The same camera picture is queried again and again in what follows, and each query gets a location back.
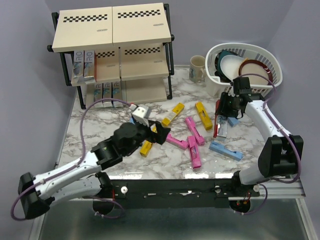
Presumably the yellow toothpaste box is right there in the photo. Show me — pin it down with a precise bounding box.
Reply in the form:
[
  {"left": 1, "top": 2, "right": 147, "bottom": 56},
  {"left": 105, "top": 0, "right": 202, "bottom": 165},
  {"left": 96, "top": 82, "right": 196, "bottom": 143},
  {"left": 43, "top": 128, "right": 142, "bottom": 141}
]
[
  {"left": 195, "top": 102, "right": 213, "bottom": 131},
  {"left": 139, "top": 140, "right": 154, "bottom": 157},
  {"left": 161, "top": 103, "right": 185, "bottom": 127}
]

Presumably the red rimmed plate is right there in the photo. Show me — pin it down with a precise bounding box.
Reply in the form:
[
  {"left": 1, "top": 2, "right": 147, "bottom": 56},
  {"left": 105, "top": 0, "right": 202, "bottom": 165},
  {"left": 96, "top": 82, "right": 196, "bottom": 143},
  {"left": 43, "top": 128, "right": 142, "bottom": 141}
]
[{"left": 238, "top": 59, "right": 273, "bottom": 86}]

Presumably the metallic blue toothpaste box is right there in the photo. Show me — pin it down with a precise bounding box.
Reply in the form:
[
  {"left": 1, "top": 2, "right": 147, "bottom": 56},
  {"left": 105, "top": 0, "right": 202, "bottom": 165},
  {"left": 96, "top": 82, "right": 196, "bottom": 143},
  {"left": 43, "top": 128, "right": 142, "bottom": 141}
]
[
  {"left": 93, "top": 83, "right": 104, "bottom": 108},
  {"left": 112, "top": 81, "right": 124, "bottom": 108},
  {"left": 102, "top": 82, "right": 113, "bottom": 108}
]

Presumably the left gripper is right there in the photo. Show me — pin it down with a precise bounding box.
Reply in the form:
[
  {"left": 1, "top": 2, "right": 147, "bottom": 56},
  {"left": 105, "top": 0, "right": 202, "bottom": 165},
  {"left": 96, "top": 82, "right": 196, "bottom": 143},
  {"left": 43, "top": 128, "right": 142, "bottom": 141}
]
[{"left": 122, "top": 118, "right": 170, "bottom": 156}]

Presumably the red metallic toothpaste box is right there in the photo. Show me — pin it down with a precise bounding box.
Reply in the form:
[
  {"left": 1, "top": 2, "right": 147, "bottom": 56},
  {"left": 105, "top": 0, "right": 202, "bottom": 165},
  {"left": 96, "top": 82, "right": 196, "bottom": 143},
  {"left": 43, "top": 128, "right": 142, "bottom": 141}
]
[{"left": 71, "top": 50, "right": 84, "bottom": 86}]

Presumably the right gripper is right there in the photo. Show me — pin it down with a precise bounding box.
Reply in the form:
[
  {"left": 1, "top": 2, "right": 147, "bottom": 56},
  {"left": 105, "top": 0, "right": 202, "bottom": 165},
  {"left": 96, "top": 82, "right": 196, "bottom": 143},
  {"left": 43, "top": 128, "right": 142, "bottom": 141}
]
[{"left": 214, "top": 91, "right": 240, "bottom": 118}]

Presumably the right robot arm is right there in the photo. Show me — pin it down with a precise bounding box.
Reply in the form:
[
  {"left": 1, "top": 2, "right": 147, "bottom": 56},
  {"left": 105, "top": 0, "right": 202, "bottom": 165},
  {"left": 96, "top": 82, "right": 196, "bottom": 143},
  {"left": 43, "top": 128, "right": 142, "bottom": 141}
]
[{"left": 215, "top": 73, "right": 304, "bottom": 196}]

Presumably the silver foil toothpaste box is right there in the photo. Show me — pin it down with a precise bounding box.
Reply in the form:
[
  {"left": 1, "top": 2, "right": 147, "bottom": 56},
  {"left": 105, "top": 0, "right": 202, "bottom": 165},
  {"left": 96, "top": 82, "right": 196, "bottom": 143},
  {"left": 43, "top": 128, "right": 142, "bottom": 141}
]
[{"left": 83, "top": 50, "right": 96, "bottom": 85}]

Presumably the pink toothpaste box diagonal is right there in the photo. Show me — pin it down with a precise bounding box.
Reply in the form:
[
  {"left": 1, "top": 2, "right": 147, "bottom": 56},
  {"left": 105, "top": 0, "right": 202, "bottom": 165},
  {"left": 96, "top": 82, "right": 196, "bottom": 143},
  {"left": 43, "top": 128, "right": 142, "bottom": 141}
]
[{"left": 187, "top": 135, "right": 202, "bottom": 170}]

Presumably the light blue box far right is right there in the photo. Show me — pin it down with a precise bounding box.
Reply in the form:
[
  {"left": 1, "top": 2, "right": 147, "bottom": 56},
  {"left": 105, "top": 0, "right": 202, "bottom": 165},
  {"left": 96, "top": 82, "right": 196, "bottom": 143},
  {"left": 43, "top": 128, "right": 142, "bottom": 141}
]
[{"left": 227, "top": 117, "right": 240, "bottom": 128}]

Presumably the cream ceramic mug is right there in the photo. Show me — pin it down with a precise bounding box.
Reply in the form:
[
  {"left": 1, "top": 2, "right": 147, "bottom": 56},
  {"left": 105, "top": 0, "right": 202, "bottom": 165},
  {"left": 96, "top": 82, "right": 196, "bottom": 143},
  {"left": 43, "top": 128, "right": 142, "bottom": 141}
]
[{"left": 189, "top": 55, "right": 207, "bottom": 82}]

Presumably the dark teal bowl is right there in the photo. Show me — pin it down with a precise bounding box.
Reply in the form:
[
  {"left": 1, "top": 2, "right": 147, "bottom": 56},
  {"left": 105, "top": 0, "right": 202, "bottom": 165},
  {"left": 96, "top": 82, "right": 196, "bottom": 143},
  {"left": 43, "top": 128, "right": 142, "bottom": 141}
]
[{"left": 214, "top": 49, "right": 239, "bottom": 73}]

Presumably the beige three-tier shelf rack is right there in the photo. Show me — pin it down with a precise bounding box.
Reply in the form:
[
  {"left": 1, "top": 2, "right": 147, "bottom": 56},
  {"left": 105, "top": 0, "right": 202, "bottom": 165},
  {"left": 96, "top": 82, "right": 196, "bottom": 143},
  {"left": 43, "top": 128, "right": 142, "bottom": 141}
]
[{"left": 47, "top": 2, "right": 175, "bottom": 109}]

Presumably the yellow toothpaste box lower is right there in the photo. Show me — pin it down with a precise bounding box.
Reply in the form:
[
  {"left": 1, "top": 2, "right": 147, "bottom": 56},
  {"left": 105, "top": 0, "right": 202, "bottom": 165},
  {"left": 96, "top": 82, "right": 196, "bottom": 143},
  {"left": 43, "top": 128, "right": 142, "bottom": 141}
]
[{"left": 139, "top": 140, "right": 154, "bottom": 157}]

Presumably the yellow toothpaste box right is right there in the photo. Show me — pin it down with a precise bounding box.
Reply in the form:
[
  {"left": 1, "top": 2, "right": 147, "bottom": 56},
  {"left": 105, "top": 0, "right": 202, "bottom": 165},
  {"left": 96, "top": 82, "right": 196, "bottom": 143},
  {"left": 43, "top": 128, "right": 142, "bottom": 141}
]
[{"left": 195, "top": 102, "right": 213, "bottom": 131}]

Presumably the yellow toothpaste box middle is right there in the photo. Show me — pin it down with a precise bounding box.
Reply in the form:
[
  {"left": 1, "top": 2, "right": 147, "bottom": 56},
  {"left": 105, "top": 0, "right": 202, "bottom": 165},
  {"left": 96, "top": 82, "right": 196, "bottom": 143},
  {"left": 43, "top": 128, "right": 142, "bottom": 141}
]
[{"left": 161, "top": 103, "right": 185, "bottom": 127}]

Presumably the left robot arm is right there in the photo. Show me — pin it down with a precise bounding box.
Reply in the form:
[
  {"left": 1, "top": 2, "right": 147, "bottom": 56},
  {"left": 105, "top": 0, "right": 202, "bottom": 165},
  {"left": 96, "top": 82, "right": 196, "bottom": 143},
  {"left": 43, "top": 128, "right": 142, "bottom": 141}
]
[{"left": 16, "top": 120, "right": 171, "bottom": 220}]

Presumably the pink toothpaste box long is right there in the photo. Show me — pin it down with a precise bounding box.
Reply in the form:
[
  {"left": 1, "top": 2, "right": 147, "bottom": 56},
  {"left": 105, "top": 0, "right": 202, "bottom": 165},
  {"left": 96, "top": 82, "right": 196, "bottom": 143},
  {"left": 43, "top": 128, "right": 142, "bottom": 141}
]
[{"left": 166, "top": 133, "right": 189, "bottom": 150}]

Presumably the white plastic dish basket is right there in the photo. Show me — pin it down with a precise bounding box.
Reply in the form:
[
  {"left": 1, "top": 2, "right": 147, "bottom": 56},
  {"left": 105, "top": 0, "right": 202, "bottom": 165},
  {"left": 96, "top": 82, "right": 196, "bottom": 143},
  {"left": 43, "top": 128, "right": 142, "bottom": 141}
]
[{"left": 205, "top": 42, "right": 283, "bottom": 96}]

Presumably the white plate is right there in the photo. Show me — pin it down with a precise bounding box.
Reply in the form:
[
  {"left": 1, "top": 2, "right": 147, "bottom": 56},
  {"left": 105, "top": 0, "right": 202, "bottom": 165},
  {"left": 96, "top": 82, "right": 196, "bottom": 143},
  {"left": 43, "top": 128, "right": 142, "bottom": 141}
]
[{"left": 220, "top": 55, "right": 245, "bottom": 81}]

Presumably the black base bar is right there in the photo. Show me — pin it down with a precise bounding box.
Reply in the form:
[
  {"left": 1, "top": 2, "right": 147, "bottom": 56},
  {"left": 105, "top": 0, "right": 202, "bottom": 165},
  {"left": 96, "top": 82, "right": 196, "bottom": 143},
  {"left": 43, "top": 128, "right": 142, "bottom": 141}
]
[{"left": 94, "top": 172, "right": 260, "bottom": 209}]

